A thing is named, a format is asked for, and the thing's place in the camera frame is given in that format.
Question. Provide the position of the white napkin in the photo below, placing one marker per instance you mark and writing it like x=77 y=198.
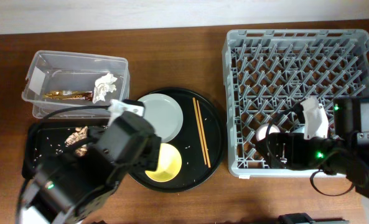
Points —
x=103 y=86

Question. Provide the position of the black rectangular tray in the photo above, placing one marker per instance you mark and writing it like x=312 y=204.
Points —
x=49 y=140

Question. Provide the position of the yellow bowl with food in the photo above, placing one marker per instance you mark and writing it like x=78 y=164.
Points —
x=168 y=166

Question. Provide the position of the food scraps pile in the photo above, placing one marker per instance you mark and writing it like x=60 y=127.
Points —
x=79 y=134

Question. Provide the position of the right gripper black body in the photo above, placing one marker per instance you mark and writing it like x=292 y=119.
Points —
x=302 y=155

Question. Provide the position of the light blue plastic cup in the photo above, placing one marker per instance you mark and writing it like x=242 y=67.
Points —
x=299 y=130

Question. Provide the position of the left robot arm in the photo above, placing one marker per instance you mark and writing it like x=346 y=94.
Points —
x=67 y=187

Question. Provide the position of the pink plastic cup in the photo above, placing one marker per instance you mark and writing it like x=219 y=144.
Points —
x=261 y=131

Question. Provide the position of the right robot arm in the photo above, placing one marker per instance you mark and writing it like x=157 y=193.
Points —
x=313 y=149

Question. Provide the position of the white round plate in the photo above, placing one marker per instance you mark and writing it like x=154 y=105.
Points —
x=164 y=114

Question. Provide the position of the clear plastic bin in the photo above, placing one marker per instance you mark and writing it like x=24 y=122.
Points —
x=70 y=71

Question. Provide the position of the round black tray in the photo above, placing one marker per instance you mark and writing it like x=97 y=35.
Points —
x=193 y=171

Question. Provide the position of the gold foil wrapper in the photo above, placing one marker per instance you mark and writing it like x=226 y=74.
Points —
x=69 y=95

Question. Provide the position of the grey dishwasher rack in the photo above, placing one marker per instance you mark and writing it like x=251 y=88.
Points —
x=267 y=71

